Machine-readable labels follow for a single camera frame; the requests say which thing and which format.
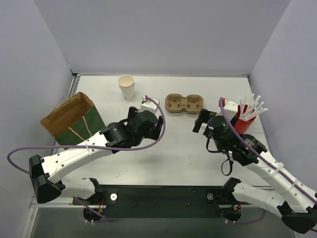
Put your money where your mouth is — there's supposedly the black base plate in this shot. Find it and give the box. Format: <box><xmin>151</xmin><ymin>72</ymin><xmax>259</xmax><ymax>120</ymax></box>
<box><xmin>85</xmin><ymin>185</ymin><xmax>239</xmax><ymax>219</ymax></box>

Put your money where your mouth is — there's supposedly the brown green paper bag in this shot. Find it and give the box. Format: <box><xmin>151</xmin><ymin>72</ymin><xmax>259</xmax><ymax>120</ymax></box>
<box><xmin>41</xmin><ymin>92</ymin><xmax>106</xmax><ymax>145</ymax></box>

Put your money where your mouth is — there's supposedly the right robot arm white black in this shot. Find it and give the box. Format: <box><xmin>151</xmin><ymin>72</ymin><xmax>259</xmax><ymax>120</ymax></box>
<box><xmin>193</xmin><ymin>109</ymin><xmax>317</xmax><ymax>234</ymax></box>

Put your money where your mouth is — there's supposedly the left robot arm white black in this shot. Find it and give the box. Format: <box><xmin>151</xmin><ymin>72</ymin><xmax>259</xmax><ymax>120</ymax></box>
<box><xmin>29</xmin><ymin>107</ymin><xmax>163</xmax><ymax>204</ymax></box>

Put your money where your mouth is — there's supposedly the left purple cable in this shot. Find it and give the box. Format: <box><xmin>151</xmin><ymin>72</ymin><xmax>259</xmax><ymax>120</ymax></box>
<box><xmin>6</xmin><ymin>96</ymin><xmax>166</xmax><ymax>174</ymax></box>

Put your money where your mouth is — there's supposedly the white wrapped straws bundle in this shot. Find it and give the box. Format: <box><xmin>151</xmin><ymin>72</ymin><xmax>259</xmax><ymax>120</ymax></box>
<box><xmin>238</xmin><ymin>93</ymin><xmax>268</xmax><ymax>121</ymax></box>

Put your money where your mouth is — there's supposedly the brown pulp cup carrier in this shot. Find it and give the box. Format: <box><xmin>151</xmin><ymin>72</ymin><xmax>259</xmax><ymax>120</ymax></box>
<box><xmin>165</xmin><ymin>94</ymin><xmax>204</xmax><ymax>114</ymax></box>

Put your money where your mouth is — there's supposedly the red straw holder cup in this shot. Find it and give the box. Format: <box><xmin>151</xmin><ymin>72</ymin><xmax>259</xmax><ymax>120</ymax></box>
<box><xmin>234</xmin><ymin>105</ymin><xmax>256</xmax><ymax>134</ymax></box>

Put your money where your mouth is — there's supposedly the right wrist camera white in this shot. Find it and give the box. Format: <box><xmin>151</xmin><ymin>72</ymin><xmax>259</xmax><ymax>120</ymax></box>
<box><xmin>219</xmin><ymin>98</ymin><xmax>238</xmax><ymax>121</ymax></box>

